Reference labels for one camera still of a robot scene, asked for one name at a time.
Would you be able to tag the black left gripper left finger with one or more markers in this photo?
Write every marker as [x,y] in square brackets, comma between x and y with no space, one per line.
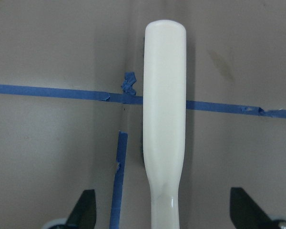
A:
[83,215]

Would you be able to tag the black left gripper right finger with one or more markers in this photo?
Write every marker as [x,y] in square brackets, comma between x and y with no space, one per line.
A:
[246,214]

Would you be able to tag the cream hand brush black bristles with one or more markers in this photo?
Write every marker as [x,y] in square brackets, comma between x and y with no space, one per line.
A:
[164,111]

